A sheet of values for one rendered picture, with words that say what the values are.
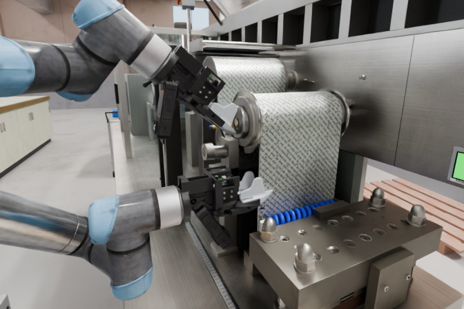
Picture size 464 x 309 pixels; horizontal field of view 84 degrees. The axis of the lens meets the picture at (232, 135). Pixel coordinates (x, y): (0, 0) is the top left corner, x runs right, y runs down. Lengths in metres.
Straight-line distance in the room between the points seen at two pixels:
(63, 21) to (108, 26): 11.71
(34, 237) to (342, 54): 0.81
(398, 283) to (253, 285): 0.29
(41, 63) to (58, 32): 11.74
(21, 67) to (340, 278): 0.57
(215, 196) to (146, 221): 0.13
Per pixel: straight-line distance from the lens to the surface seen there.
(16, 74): 0.43
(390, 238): 0.65
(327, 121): 0.66
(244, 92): 0.59
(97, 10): 0.49
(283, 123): 0.57
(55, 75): 0.46
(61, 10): 12.26
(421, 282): 0.79
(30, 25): 12.45
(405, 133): 0.71
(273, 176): 0.60
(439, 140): 0.68
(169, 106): 0.51
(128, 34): 0.48
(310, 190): 0.69
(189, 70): 0.52
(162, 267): 0.72
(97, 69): 0.52
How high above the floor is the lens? 1.36
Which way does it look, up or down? 13 degrees down
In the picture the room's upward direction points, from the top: straight up
